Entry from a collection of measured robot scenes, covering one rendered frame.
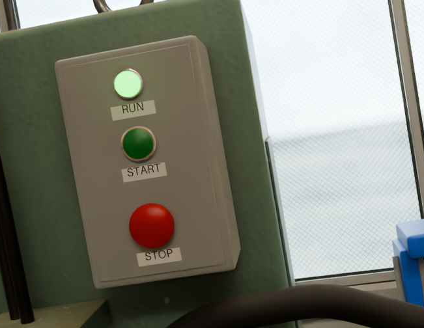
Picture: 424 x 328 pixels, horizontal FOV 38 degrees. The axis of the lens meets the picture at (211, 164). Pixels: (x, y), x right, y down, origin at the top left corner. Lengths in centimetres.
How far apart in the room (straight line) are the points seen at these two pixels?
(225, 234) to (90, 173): 10
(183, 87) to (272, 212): 13
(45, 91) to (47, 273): 14
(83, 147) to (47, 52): 10
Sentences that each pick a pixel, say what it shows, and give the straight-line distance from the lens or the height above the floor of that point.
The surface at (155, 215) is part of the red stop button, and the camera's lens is 41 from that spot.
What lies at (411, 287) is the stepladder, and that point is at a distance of 127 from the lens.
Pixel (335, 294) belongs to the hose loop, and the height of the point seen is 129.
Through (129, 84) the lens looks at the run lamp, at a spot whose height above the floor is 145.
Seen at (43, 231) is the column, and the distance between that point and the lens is 51.
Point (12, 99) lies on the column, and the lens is 51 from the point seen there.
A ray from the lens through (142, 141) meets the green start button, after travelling 41.
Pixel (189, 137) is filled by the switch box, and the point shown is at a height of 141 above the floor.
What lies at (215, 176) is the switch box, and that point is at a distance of 41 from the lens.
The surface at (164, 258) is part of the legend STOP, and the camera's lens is 42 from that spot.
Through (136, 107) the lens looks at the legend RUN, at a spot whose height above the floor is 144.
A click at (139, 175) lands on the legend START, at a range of 42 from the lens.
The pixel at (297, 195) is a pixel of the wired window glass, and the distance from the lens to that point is 199.
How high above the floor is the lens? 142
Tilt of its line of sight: 3 degrees down
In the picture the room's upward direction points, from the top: 10 degrees counter-clockwise
